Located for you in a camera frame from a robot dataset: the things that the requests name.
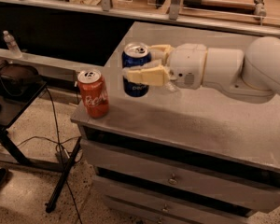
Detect grey low shelf ledge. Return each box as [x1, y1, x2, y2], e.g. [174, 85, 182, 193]
[0, 49, 103, 81]

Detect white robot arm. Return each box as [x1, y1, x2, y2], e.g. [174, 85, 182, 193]
[122, 37, 280, 104]

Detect top grey drawer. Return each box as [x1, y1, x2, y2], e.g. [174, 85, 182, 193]
[80, 139, 280, 213]

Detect small upright water bottle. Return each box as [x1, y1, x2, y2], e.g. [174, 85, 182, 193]
[3, 31, 22, 58]

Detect blue pepsi can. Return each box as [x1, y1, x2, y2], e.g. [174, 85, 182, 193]
[121, 42, 151, 97]

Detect long grey counter rail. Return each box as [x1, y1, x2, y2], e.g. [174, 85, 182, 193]
[0, 0, 280, 38]

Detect clear plastic bottle lying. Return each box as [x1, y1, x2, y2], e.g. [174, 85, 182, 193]
[165, 81, 178, 93]

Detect grey drawer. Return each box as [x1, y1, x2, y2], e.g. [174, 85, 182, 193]
[92, 176, 248, 224]
[80, 139, 280, 213]

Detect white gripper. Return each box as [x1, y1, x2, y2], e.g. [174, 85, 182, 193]
[122, 44, 207, 90]

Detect grey drawer cabinet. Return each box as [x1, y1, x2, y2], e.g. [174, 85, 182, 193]
[72, 22, 280, 224]

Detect black cable on floor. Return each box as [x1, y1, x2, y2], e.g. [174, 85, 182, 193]
[15, 87, 84, 224]

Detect red coke can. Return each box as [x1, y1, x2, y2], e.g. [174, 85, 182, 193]
[77, 69, 109, 119]

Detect middle grey drawer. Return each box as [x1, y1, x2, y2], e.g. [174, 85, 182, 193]
[92, 176, 248, 224]

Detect dark bag on table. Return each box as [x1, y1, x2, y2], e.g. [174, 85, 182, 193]
[0, 61, 43, 101]

